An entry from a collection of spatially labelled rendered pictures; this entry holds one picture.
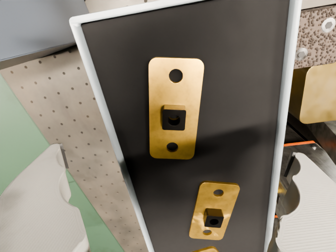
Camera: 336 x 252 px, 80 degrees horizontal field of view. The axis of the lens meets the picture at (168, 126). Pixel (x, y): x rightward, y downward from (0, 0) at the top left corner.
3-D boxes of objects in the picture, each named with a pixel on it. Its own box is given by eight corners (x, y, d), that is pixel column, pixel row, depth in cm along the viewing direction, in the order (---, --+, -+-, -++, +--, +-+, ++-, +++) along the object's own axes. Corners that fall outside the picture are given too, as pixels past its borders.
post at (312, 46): (231, 34, 55) (337, 63, 19) (212, 37, 55) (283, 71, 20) (231, 13, 52) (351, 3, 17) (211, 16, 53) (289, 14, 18)
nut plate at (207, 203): (221, 238, 23) (223, 248, 22) (188, 235, 23) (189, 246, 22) (240, 183, 19) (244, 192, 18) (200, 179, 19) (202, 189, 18)
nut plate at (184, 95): (193, 157, 18) (194, 166, 17) (150, 156, 18) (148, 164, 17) (204, 58, 14) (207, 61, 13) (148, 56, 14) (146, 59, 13)
